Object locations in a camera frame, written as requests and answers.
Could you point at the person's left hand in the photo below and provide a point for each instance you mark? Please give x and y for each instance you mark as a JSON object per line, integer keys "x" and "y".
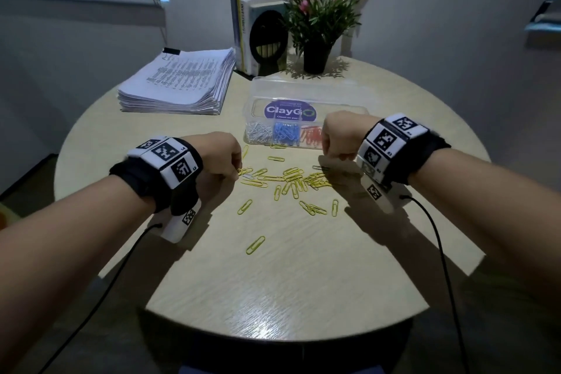
{"x": 214, "y": 152}

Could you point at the person's right hand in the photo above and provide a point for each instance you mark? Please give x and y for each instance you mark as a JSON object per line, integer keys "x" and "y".
{"x": 346, "y": 132}

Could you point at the person's left fingers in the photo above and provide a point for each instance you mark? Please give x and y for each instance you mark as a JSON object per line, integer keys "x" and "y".
{"x": 235, "y": 164}

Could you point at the person's right fingers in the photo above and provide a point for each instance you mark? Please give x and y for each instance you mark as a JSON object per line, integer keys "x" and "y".
{"x": 328, "y": 148}

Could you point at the person's left forearm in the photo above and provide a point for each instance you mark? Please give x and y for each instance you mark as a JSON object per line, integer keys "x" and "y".
{"x": 65, "y": 264}

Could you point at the person's right forearm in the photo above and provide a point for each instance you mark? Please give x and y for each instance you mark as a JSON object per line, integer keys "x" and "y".
{"x": 495, "y": 211}

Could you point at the heap of red paper clips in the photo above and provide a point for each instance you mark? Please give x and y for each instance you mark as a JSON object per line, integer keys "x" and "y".
{"x": 312, "y": 136}

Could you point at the heap of silver paper clips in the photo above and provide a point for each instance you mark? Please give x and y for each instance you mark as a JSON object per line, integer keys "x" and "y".
{"x": 258, "y": 132}

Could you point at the heap of blue paper clips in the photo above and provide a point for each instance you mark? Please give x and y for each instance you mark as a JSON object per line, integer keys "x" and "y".
{"x": 287, "y": 132}

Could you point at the scattered yellow paper clips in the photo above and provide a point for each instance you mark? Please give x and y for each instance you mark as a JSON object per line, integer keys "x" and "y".
{"x": 291, "y": 178}

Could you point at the clear plastic box, purple label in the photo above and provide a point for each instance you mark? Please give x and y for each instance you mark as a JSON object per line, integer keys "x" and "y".
{"x": 302, "y": 97}

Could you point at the black wrist tracker, white markers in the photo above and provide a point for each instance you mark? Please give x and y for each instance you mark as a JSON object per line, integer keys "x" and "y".
{"x": 168, "y": 163}
{"x": 394, "y": 146}

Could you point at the black plant pot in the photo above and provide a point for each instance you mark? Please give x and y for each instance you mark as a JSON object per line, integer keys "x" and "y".
{"x": 315, "y": 56}

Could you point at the stack of printed paper sheets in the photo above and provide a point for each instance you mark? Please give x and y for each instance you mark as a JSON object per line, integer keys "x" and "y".
{"x": 179, "y": 82}

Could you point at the black bookend with oval cut-out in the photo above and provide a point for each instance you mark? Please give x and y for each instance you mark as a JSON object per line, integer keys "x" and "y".
{"x": 267, "y": 43}

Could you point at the black binder clip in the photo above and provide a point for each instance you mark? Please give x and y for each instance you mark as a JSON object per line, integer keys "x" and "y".
{"x": 172, "y": 52}

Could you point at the pink flower artificial plant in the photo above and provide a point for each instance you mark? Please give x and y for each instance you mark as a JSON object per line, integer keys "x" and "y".
{"x": 322, "y": 14}

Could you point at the white book with yellow spine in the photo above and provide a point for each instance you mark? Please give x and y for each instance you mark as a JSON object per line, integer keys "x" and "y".
{"x": 240, "y": 27}

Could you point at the dark grey book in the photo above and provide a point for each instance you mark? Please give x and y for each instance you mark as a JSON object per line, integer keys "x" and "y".
{"x": 233, "y": 23}

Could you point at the grey wall shelf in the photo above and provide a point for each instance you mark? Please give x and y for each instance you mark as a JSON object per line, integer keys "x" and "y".
{"x": 545, "y": 14}

